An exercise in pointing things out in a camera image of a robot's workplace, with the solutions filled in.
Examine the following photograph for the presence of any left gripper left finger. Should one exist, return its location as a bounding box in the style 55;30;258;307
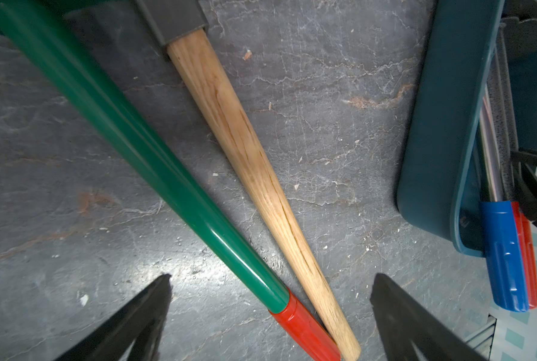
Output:
57;274;172;360

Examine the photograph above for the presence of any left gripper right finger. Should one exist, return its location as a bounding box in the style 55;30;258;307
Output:
370;273;484;360

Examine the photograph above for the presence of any hoe with blue grip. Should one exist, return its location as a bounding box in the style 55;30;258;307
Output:
479;87;529;312

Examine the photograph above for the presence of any teal plastic storage box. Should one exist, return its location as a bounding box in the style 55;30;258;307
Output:
396;1;537;257

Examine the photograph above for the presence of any dark hoe red grip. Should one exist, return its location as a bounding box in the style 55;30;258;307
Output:
487;17;537;309

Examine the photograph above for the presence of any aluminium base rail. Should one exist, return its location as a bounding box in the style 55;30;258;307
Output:
465;315;497;360

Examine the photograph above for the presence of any wooden handle hoe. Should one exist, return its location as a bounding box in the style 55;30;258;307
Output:
135;1;361;360

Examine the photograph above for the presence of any green handle hoe red grip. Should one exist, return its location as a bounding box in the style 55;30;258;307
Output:
0;1;341;360

